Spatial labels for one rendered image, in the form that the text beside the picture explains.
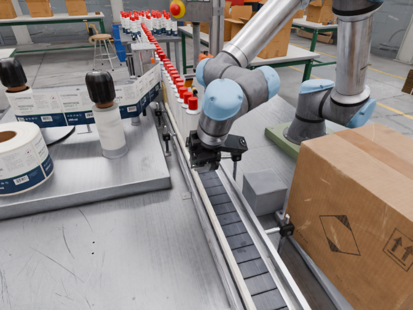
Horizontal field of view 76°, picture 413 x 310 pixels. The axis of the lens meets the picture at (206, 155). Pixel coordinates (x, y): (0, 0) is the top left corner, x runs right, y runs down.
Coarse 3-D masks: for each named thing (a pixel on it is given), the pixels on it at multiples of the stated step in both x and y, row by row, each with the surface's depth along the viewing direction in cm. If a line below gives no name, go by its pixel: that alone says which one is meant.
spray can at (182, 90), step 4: (180, 88) 96; (184, 88) 96; (180, 92) 96; (180, 96) 97; (180, 100) 97; (180, 104) 98; (180, 108) 99; (180, 112) 99; (180, 116) 101; (180, 120) 101; (180, 124) 103; (180, 128) 104; (180, 132) 105
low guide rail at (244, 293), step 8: (168, 112) 119; (176, 128) 107; (184, 144) 97; (184, 152) 93; (200, 184) 78; (200, 192) 76; (208, 200) 73; (208, 208) 70; (216, 224) 66; (216, 232) 65; (224, 240) 61; (224, 248) 60; (232, 256) 58; (232, 264) 56; (232, 272) 57; (240, 272) 55; (240, 280) 53; (240, 288) 53; (248, 296) 51; (248, 304) 50
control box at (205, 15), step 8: (176, 0) 93; (184, 0) 92; (184, 8) 93; (192, 8) 93; (200, 8) 92; (208, 8) 91; (176, 16) 96; (184, 16) 95; (192, 16) 94; (200, 16) 93; (208, 16) 92
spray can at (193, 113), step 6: (192, 102) 87; (192, 108) 89; (198, 108) 91; (186, 114) 90; (192, 114) 89; (198, 114) 90; (186, 120) 92; (192, 120) 90; (198, 120) 91; (186, 126) 94; (192, 126) 91
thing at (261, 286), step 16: (192, 176) 87; (208, 176) 87; (208, 192) 80; (224, 192) 80; (224, 208) 75; (224, 224) 70; (240, 224) 70; (240, 240) 66; (224, 256) 62; (240, 256) 62; (256, 256) 62; (256, 272) 59; (256, 288) 56; (272, 288) 56; (256, 304) 53; (272, 304) 53
